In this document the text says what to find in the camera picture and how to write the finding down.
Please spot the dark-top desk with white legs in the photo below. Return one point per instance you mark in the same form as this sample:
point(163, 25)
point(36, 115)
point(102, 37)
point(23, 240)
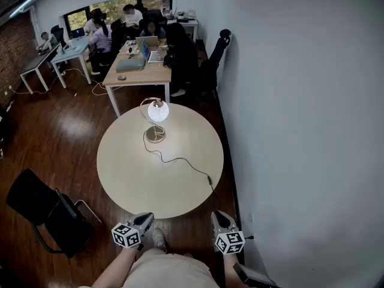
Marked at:
point(37, 60)

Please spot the closed grey laptop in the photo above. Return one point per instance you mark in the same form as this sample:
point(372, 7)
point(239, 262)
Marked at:
point(130, 65)

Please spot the wooden desk with white legs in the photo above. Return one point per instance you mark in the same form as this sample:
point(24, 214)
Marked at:
point(144, 75)

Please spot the person's white shoe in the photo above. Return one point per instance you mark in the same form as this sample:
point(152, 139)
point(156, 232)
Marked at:
point(159, 238)

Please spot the globe table lamp brass base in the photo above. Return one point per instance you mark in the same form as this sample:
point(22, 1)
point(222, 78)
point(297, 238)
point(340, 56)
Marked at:
point(158, 110)

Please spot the black wall plug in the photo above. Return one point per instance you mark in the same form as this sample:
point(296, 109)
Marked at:
point(249, 237)

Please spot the person's left forearm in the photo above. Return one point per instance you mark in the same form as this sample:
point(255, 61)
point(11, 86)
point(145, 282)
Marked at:
point(114, 271)

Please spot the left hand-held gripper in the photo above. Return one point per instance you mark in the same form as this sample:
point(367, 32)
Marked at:
point(127, 235)

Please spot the white wall socket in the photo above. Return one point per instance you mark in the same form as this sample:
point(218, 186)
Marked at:
point(251, 217)

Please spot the person's right forearm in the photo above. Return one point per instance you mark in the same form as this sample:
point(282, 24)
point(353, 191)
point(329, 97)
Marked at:
point(231, 268)

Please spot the small white desk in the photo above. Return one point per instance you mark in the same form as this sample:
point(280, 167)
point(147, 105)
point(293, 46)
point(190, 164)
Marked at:
point(189, 22)

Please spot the open silver laptop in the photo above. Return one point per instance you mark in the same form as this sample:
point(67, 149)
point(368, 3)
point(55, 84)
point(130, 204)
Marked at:
point(147, 40)
point(153, 55)

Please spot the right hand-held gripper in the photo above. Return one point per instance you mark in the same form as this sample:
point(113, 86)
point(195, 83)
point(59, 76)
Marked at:
point(229, 241)

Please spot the person's light shirt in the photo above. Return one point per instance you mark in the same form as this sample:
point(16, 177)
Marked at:
point(168, 271)

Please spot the black high-back office chair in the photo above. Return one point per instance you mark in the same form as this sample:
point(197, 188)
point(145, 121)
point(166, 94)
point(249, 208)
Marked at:
point(214, 61)

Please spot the light blue desk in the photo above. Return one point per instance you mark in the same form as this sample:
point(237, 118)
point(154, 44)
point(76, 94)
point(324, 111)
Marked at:
point(72, 52)

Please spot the dark computer mouse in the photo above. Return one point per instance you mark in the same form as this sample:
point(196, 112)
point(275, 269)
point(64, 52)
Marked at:
point(121, 77)

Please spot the black-framed window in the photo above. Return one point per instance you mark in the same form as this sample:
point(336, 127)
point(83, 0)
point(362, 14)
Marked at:
point(117, 7)

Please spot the black folding chair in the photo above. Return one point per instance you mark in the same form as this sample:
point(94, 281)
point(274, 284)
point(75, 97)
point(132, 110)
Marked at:
point(45, 205)

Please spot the ceiling light tube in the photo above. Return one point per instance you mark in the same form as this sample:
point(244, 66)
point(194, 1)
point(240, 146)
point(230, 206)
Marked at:
point(25, 4)

